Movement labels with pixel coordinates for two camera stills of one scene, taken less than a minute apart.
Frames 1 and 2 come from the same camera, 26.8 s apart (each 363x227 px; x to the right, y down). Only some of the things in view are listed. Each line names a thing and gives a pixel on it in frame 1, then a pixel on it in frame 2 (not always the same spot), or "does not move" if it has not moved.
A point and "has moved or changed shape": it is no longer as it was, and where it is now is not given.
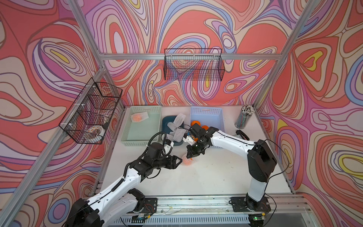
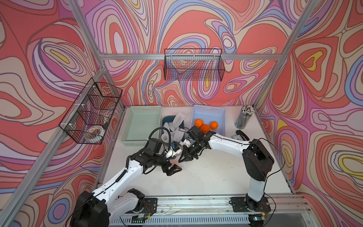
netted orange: x=138 y=117 has moved or changed shape
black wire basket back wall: x=194 y=64 does not move
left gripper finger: x=174 y=165 → x=175 y=168
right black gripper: x=189 y=150 does not move
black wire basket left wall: x=86 y=118 does not move
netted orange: x=186 y=161 has moved or changed shape
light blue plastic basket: x=211 y=116 does not move
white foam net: x=178 y=120 does not move
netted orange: x=205 y=127 does not move
